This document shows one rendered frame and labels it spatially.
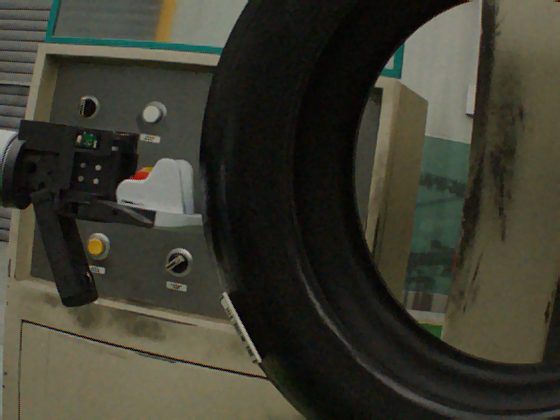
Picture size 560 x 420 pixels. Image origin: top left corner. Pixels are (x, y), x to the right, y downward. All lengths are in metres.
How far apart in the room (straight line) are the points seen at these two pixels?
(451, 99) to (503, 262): 8.73
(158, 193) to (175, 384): 0.70
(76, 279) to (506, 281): 0.47
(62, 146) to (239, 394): 0.71
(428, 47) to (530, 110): 8.75
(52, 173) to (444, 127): 8.96
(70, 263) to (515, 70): 0.52
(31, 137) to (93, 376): 0.72
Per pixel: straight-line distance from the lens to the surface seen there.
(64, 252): 1.09
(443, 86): 10.01
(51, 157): 1.10
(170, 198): 1.05
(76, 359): 1.77
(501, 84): 1.29
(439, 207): 9.92
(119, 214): 1.04
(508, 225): 1.28
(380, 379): 0.92
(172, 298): 1.76
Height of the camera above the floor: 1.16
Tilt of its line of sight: 3 degrees down
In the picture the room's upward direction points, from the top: 8 degrees clockwise
